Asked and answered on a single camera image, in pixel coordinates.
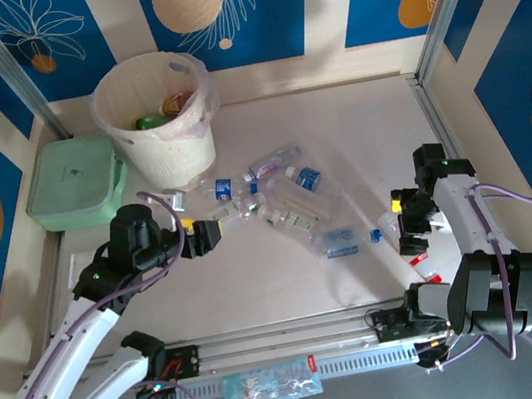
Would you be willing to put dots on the red white label bottle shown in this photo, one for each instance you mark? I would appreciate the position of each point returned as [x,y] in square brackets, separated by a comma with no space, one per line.
[423,265]

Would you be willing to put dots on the pale blue label bottle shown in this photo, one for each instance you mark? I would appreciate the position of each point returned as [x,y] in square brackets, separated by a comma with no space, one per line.
[339,243]

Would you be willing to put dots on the clear bottle green band label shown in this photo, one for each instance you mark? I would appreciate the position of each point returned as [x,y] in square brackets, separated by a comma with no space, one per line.
[289,219]

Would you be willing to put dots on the Ganten clear water bottle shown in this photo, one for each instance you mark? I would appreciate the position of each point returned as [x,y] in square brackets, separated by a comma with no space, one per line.
[270,163]

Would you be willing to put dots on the large blue label bottle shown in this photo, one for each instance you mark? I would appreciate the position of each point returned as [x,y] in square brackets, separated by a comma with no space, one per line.
[308,177]

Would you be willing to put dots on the green Sprite plastic bottle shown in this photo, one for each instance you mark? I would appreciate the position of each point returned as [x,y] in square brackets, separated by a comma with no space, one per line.
[152,121]

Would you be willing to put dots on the red orange label bottle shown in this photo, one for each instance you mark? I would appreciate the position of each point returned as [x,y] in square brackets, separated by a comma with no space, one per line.
[175,105]

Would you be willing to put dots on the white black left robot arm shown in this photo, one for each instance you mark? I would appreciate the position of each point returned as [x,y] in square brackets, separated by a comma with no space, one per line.
[66,342]

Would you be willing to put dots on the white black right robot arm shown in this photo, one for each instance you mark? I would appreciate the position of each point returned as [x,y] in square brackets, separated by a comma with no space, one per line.
[471,217]

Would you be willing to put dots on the white ribbed plastic bin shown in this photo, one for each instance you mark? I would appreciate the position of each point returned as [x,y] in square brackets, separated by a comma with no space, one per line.
[173,158]

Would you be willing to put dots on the clear plastic bin liner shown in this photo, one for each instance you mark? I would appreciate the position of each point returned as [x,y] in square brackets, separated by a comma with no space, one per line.
[207,102]

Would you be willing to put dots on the clear twin sachet packet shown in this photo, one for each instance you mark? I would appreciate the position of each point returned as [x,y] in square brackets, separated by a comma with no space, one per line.
[177,201]

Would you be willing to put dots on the Pepsi blue label bottle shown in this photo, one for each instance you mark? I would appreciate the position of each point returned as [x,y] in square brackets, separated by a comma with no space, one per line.
[224,189]

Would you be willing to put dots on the tall clear square bottle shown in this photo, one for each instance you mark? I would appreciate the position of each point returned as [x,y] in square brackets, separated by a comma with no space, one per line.
[297,204]

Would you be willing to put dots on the green lunch box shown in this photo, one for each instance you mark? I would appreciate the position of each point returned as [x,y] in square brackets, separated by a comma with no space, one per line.
[71,185]

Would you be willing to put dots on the bunny print wipes packet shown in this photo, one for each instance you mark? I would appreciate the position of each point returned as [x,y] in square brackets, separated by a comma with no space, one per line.
[270,386]

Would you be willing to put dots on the aluminium side rail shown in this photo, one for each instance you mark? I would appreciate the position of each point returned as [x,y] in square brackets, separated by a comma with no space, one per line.
[432,112]
[56,263]

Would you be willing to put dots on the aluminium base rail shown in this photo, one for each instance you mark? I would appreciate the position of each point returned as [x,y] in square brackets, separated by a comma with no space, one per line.
[293,337]

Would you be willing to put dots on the aluminium frame post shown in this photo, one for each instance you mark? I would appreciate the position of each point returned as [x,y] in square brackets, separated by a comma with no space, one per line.
[444,4]
[5,63]

